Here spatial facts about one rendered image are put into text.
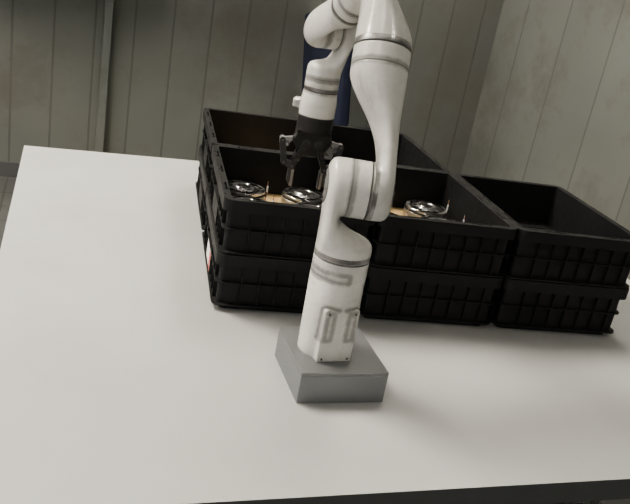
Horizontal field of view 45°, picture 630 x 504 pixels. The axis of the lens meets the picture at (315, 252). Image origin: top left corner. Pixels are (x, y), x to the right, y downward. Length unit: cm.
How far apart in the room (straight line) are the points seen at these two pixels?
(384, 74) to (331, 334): 42
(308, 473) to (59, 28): 344
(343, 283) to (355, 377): 16
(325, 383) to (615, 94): 287
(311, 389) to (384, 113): 45
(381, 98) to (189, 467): 61
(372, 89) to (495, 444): 59
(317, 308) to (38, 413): 44
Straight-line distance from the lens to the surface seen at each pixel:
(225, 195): 142
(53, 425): 114
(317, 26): 151
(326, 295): 120
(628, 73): 384
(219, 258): 144
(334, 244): 117
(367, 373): 125
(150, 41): 428
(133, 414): 117
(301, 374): 121
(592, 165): 393
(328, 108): 155
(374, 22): 122
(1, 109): 435
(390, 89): 118
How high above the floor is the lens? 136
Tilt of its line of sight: 21 degrees down
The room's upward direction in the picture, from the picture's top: 10 degrees clockwise
